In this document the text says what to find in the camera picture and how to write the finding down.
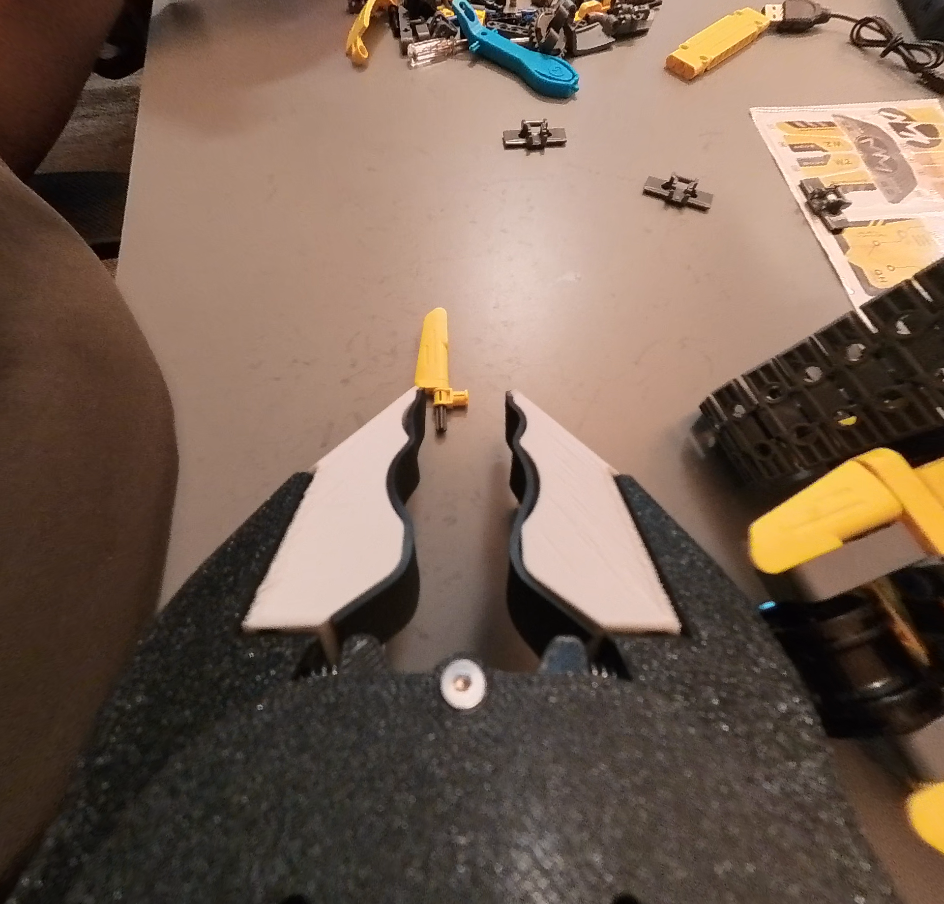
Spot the clear plastic toy piece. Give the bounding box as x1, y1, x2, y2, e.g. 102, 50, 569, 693
407, 39, 467, 72

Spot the black toy track link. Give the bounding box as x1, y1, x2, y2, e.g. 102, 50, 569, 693
804, 183, 854, 234

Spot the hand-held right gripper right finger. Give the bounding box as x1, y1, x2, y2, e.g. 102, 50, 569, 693
503, 390, 682, 656

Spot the yellow toy blade with pin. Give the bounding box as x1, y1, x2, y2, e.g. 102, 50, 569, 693
414, 307, 470, 437

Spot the grey toy track link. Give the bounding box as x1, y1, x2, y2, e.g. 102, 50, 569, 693
502, 117, 571, 155
642, 173, 715, 214

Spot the yellow toy battery box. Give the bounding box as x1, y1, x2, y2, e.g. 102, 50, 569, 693
665, 6, 773, 81

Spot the black usb cable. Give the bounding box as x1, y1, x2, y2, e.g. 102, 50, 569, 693
761, 0, 944, 95

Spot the blue plastic brick separator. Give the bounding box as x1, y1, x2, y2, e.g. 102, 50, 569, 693
451, 0, 581, 101

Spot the black yellow toy tracked vehicle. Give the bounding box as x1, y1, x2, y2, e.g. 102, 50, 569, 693
689, 257, 944, 853

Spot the yellow grey sticker sheet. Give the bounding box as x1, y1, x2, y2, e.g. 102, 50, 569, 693
749, 98, 944, 309

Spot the yellow curved toy piece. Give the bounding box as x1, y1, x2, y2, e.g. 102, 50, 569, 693
344, 0, 399, 64

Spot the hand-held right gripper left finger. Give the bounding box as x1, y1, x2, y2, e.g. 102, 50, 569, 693
241, 389, 429, 665

